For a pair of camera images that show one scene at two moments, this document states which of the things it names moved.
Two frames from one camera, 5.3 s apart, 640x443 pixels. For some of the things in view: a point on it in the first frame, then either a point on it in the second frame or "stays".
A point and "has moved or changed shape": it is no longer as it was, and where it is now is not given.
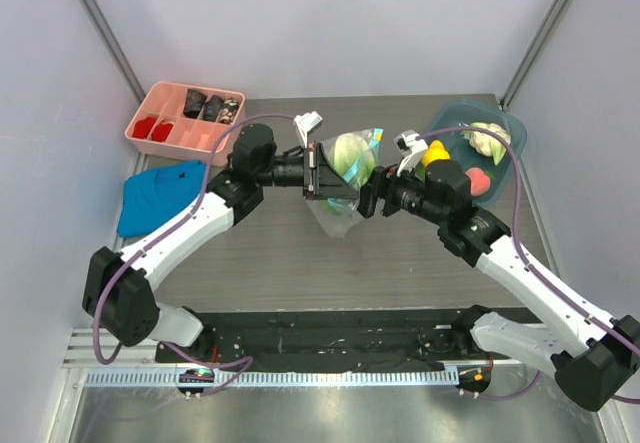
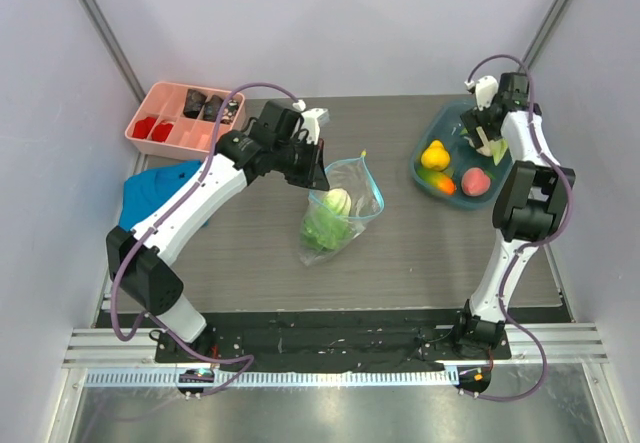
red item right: [161, 131] stays
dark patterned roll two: [212, 108] stays
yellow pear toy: [435, 151] stays
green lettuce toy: [355, 158] -> [327, 227]
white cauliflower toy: [487, 143] stays
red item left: [142, 127] stays
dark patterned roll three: [228, 111] stays
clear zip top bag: [351, 154] has moved or changed shape
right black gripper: [377, 193] -> [481, 126]
